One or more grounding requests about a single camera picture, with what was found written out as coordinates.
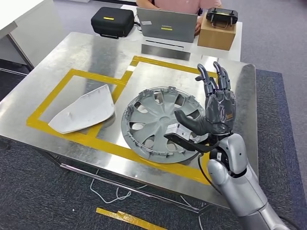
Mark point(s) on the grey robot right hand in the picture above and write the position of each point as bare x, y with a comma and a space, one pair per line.
220, 111

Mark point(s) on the grey plastic wheel hubcap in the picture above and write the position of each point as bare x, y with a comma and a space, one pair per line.
158, 119

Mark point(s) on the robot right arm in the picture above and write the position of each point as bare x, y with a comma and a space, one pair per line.
240, 187

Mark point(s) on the white plastic cover part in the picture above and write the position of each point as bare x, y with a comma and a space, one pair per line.
84, 111

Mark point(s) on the stainless steel workbench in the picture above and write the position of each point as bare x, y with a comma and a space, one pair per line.
72, 54

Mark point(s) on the white desk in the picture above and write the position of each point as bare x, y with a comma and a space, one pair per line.
43, 41
237, 47

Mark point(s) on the brown cardboard box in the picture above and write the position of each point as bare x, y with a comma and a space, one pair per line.
215, 38

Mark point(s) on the black handheld controller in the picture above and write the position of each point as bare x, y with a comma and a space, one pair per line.
221, 15

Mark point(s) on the grey laptop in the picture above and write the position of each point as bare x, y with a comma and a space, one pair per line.
154, 31

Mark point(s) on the person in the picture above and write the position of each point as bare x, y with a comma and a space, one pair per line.
180, 4

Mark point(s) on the yellow table tape marking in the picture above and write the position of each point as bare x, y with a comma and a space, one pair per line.
107, 147

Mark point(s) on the yellow floor tape marking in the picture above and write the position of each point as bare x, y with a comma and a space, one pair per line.
125, 217

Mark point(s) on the black zip carry case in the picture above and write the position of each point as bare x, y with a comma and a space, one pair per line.
113, 25

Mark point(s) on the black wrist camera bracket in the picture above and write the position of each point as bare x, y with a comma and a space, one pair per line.
191, 146

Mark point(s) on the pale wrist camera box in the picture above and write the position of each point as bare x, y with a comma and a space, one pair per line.
177, 130

